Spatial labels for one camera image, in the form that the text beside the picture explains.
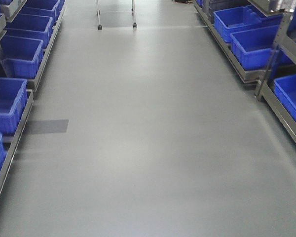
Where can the grey right shelf rack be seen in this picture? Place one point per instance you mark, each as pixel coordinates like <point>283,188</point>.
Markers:
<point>282,61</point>

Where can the grey left shelf rack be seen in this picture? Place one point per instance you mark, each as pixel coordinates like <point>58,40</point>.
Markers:
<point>9,9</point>

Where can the grey shelf rack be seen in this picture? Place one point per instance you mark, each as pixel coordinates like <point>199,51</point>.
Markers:
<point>9,9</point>
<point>282,61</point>

